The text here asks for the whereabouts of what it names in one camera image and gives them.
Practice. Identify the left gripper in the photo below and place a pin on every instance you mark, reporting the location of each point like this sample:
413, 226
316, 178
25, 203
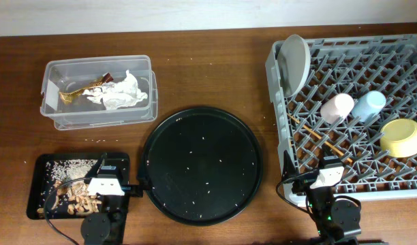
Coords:
142, 175

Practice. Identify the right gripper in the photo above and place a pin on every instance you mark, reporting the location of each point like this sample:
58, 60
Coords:
304, 183

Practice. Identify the wooden chopstick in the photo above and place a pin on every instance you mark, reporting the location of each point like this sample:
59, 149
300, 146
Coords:
316, 135
343, 158

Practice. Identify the food scraps pile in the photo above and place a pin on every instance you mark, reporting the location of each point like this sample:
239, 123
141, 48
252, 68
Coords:
73, 199

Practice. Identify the pink plastic cup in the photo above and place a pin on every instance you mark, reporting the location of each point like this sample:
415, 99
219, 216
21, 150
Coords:
338, 107

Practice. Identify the white napkin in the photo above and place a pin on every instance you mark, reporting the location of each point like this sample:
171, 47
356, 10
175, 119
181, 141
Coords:
115, 95

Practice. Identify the gold coffee sachet wrapper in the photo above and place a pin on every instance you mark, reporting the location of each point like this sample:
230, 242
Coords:
67, 98

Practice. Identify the blue plastic cup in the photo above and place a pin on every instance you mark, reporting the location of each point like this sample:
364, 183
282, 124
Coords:
369, 105

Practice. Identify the grey plate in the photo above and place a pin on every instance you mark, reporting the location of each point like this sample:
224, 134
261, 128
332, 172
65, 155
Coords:
294, 61

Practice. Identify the yellow bowl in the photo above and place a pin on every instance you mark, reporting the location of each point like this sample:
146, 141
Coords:
399, 138

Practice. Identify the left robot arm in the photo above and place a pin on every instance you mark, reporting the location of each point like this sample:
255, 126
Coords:
106, 224

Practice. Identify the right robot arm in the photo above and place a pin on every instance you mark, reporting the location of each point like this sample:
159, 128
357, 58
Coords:
337, 219

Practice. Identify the grey dishwasher rack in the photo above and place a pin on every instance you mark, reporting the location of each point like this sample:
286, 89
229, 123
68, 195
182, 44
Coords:
355, 66

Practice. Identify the black rectangular tray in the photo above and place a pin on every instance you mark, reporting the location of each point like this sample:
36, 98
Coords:
119, 159

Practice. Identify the clear plastic storage bin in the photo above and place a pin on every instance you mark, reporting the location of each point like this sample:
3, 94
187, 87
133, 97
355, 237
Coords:
72, 74

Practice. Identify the round black serving tray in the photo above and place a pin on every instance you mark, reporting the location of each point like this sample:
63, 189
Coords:
205, 165

